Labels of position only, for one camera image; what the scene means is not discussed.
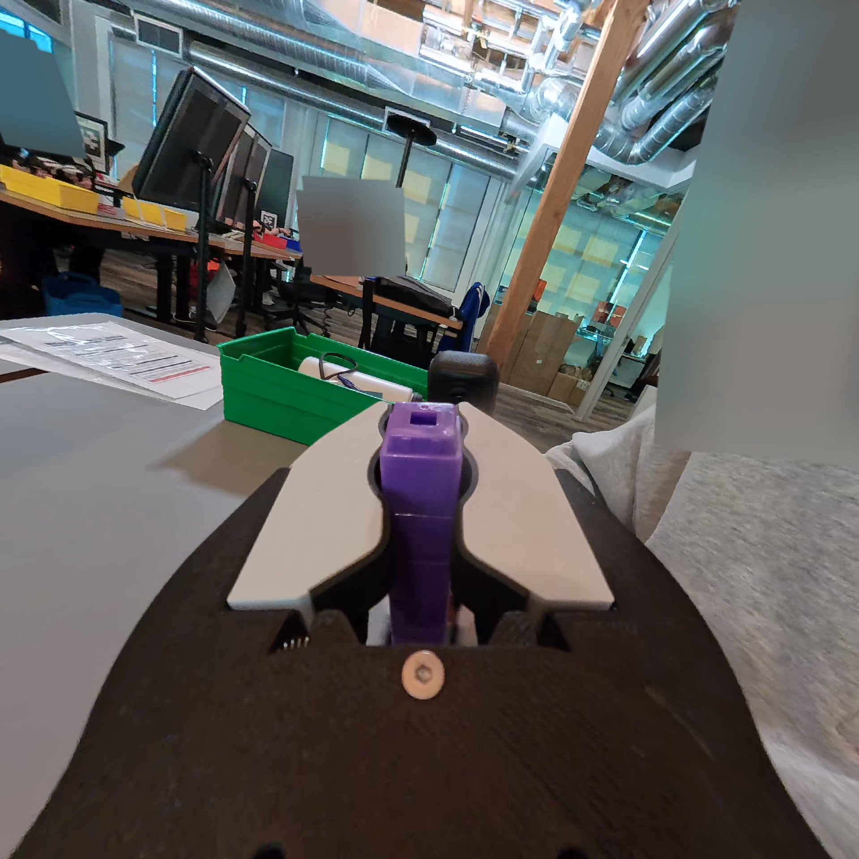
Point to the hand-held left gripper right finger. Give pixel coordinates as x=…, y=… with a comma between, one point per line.
x=530, y=523

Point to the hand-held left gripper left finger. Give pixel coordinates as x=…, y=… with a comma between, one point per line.
x=322, y=517

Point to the purple block bar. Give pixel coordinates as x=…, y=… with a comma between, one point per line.
x=419, y=537

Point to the person's right forearm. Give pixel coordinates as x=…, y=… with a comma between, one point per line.
x=604, y=470

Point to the blue jacket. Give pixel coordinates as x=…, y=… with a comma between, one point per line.
x=473, y=312

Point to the brown cardboard box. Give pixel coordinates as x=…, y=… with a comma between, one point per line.
x=543, y=355

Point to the white plastic part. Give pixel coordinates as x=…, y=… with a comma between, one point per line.
x=376, y=388

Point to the black bag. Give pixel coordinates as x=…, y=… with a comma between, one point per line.
x=416, y=295

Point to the green storage bin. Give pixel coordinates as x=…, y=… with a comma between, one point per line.
x=268, y=396

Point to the black floor lamp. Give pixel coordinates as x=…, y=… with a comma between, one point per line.
x=411, y=127

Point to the laminated paper sheet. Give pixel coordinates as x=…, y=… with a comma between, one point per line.
x=121, y=355

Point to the black monitor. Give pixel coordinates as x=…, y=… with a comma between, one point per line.
x=188, y=147
x=278, y=188
x=248, y=174

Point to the blue bag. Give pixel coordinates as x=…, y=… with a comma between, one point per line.
x=80, y=295

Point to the yellow storage bin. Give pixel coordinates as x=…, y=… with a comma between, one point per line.
x=47, y=191
x=151, y=211

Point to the long wooden desk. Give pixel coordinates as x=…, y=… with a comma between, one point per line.
x=100, y=225

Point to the wooden post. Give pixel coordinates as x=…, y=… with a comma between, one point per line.
x=570, y=168

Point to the silver ventilation duct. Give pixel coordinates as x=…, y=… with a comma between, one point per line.
x=302, y=75
x=664, y=107

